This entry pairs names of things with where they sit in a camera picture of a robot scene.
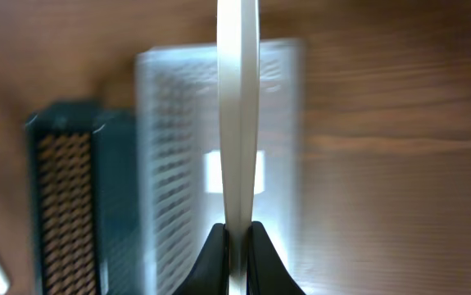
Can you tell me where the white plastic spoon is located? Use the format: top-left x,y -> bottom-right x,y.
216,0 -> 260,295

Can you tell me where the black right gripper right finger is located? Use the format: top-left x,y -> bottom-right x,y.
247,221 -> 305,295

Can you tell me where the dark green plastic basket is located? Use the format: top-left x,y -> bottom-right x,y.
25,101 -> 143,294

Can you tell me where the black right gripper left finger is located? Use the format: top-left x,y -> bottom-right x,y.
174,223 -> 229,295

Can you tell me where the clear perforated plastic basket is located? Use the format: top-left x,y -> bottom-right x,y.
136,39 -> 303,294

